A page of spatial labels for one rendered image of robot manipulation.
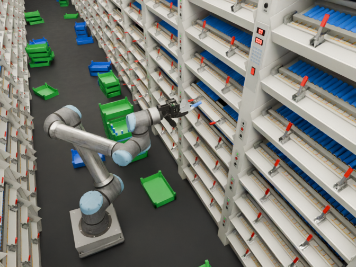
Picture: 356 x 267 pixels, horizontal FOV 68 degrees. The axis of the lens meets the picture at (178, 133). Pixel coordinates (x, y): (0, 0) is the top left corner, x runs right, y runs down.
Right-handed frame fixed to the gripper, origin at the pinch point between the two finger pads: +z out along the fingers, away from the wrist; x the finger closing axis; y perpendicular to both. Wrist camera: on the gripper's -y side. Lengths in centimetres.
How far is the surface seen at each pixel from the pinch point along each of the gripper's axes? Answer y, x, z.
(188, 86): -8.6, 34.5, 15.9
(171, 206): -104, 13, -12
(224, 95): 10.3, -11.6, 13.7
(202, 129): -29.3, 10.9, 14.0
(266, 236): -49, -62, 13
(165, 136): -89, 81, 13
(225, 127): -9.4, -15.0, 14.0
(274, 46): 44, -35, 17
